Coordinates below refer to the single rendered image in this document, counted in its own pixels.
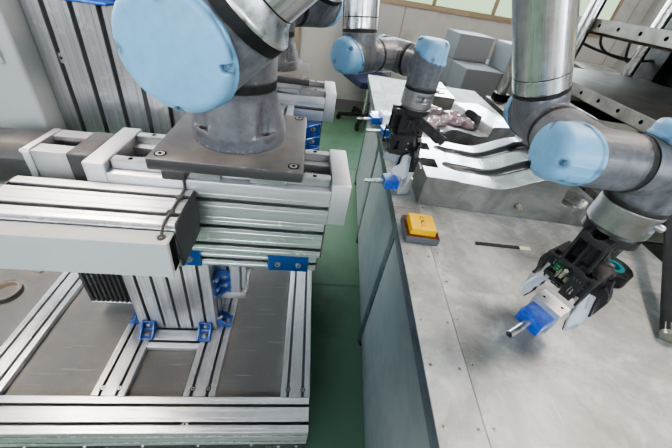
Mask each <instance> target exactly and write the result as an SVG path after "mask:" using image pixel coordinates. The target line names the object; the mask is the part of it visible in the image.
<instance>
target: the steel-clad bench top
mask: <svg viewBox="0 0 672 448"><path fill-rule="evenodd" d="M368 77H369V82H370V88H371V93H372V98H373V103H374V109H375V111H379V110H387V111H388V112H391V111H392V107H393V104H400V105H401V98H402V94H403V91H404V87H405V83H406V80H400V79H394V78H388V77H381V76H375V75H369V74H368ZM390 193H391V198H392V203H393V209H394V214H395V219H396V224H397V230H398V235H399V240H400V245H401V251H402V256H403V261H404V266H405V272H406V277H407V282H408V288H409V293H410V298H411V303H412V309H413V314H414V319H415V324H416V330H417V335H418V340H419V345H420V351H421V356H422V361H423V366H424V372H425V377H426V382H427V387H428V393H429V398H430V403H431V409H432V414H433V419H434V424H435V430H436V435H437V440H438V445H439V448H672V344H669V343H667V342H665V341H663V340H661V339H660V338H659V318H660V298H661V277H662V262H661V261H660V260H659V259H658V258H657V257H656V256H655V255H654V254H653V253H651V252H650V251H649V250H648V249H647V248H646V247H645V246H644V245H643V244H641V245H640V246H639V247H638V248H637V249H636V250H634V251H625V250H623V251H622V252H621V253H620V254H619V255H618V256H617V257H616V258H618V259H620V260H621V261H623V262H624V263H625V264H627V265H628V266H629V267H630V268H631V270H632V271H633V274H634V276H633V278H632V279H631V280H630V281H629V282H628V283H627V284H626V285H625V286H624V287H622V288H619V289H617V288H613V294H612V298H611V300H610V301H609V303H608V304H607V305H605V306H604V307H603V308H601V309H600V310H599V311H597V312H596V313H595V314H594V315H592V316H591V317H590V318H588V319H587V320H586V321H584V322H583V323H582V324H580V325H579V326H578V327H576V328H574V329H571V330H567V331H563V330H562V327H563V325H564V322H565V320H566V319H567V318H569V317H570V312H569V313H568V314H567V315H566V316H565V317H564V318H563V319H562V320H561V321H560V322H559V323H558V325H557V326H556V327H554V328H553V329H552V330H550V331H549V332H547V333H546V334H545V333H544V332H543V331H542V332H541V333H540V334H538V335H537V336H534V335H533V334H532V333H531V332H529V331H528V330H527V329H525V330H523V331H522V332H520V333H518V334H517V335H515V336H514V337H512V338H510V337H508V336H507V334H506V331H508V330H509V329H511V328H512V327H514V326H516V325H517V324H519V323H520V322H519V321H518V320H517V319H516V318H515V315H516V314H517V313H518V312H519V310H520V309H521V308H523V307H524V306H526V305H528V303H529V302H530V301H531V300H532V298H533V297H534V296H535V295H536V294H538V293H539V292H541V291H543V290H545V289H546V290H548V291H549V292H550V293H551V294H553V295H554V296H555V297H556V298H558V299H559V300H560V301H561V302H562V303H564V304H565V305H566V306H567V307H569V308H570V309H573V308H574V305H573V304H574V303H575V302H574V299H573V298H572V299H571V300H569V301H568V300H566V299H565V298H564V297H563V296H561V295H560V294H559V293H558V291H559V290H560V288H557V287H556V286H555V285H553V284H552V283H551V282H550V281H551V280H546V281H545V283H544V284H542V285H540V286H538V287H537V288H536V290H534V291H532V292H530V293H529V294H527V295H525V296H523V295H522V291H523V287H520V285H521V284H522V283H524V282H525V281H526V279H527V278H528V276H529V274H530V273H531V272H532V271H533V270H534V269H535V268H536V267H537V264H538V262H539V259H540V257H541V256H542V255H543V254H545V253H547V252H548V251H549V250H551V249H553V248H555V247H557V246H559V245H561V244H563V243H565V242H567V241H569V240H570V241H571V242H573V240H574V239H575V238H576V237H577V235H578V234H579V233H580V231H581V230H582V229H583V227H582V226H575V225H568V224H561V223H554V222H546V221H539V220H532V219H525V218H517V217H510V216H503V215H496V214H488V213H481V212H474V211H467V210H459V209H452V208H445V207H437V206H430V205H423V204H417V202H416V198H415V195H414V191H413V188H412V185H411V187H410V190H409V193H408V194H396V192H395V190H394V189H390ZM408 213H416V214H423V215H431V216H432V218H433V221H434V223H435V226H436V229H437V232H438V235H439V238H440V242H439V244H438V246H432V245H424V244H417V243H409V242H405V241H404V237H403V232H402V227H401V222H400V219H401V216H402V215H408ZM476 241H477V242H487V243H496V244H505V245H514V246H524V247H529V248H530V249H531V250H530V251H529V250H520V249H511V248H501V247H492V246H483V245H476V243H475V242H476Z"/></svg>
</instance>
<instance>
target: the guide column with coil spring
mask: <svg viewBox="0 0 672 448"><path fill-rule="evenodd" d="M606 2H607V0H591V2H590V4H589V6H588V8H587V9H586V11H585V13H584V15H583V17H582V19H581V21H580V23H579V25H578V31H577V40H576V50H575V59H576V57H577V55H578V53H579V51H580V50H581V48H582V46H583V44H584V42H585V40H586V39H587V37H588V35H589V33H590V31H591V29H592V27H593V26H594V24H595V22H596V20H597V18H598V17H599V15H600V13H601V11H602V9H603V7H604V6H605V4H606Z"/></svg>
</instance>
